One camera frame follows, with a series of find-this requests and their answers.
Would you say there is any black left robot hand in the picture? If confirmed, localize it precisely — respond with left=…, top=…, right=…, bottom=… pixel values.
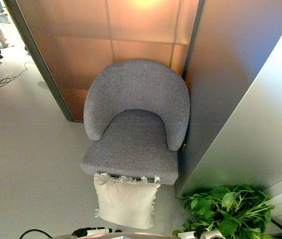
left=71, top=226, right=113, bottom=238

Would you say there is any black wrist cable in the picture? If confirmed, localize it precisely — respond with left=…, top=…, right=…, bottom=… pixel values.
left=18, top=229, right=54, bottom=239

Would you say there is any copper panelled partition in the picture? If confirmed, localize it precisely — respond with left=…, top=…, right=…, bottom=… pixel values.
left=3, top=0, right=205, bottom=123

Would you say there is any grey panel cabinet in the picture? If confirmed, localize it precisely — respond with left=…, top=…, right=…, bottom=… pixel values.
left=175, top=4, right=282, bottom=199

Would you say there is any long black floor cable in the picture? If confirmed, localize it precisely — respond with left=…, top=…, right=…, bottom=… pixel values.
left=0, top=61, right=35, bottom=99

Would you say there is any grey fabric tub sofa chair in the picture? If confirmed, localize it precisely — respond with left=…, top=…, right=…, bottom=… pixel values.
left=80, top=59, right=191, bottom=186

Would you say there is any green leafy potted plant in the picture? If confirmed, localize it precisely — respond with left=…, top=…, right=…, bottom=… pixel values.
left=172, top=184, right=276, bottom=239

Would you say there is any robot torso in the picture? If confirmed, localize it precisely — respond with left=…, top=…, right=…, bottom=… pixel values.
left=76, top=232, right=173, bottom=239

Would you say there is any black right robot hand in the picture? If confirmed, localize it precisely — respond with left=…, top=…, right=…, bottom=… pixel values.
left=177, top=228, right=206, bottom=239

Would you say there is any cream pillow with fringe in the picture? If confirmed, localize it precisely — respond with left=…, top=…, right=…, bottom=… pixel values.
left=94, top=172, right=162, bottom=230

